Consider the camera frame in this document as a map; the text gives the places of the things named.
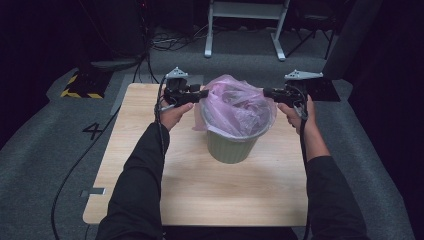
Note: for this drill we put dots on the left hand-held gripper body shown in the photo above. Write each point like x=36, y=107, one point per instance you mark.
x=176, y=91

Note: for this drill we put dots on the grey column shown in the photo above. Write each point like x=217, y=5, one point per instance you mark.
x=350, y=40

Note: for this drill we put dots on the person's right hand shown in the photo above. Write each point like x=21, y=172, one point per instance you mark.
x=300, y=120

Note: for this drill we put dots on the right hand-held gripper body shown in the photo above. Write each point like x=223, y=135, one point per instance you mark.
x=295, y=91

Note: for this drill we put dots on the yellow black striped base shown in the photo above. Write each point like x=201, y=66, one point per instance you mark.
x=83, y=90
x=325, y=91

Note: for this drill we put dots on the pink plastic bag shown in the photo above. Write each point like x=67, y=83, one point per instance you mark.
x=236, y=106

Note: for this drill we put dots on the black folding stand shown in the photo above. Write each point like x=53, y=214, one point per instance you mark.
x=313, y=23

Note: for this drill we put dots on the white metal stand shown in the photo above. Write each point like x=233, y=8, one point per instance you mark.
x=246, y=10

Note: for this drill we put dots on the grey stand base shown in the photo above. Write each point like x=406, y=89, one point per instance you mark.
x=113, y=64

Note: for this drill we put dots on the person's left hand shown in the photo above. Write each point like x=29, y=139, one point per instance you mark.
x=173, y=116

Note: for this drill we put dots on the grey tape strip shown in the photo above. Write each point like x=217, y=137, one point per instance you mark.
x=96, y=191

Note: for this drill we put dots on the green plastic bin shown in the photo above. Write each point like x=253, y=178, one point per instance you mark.
x=230, y=150

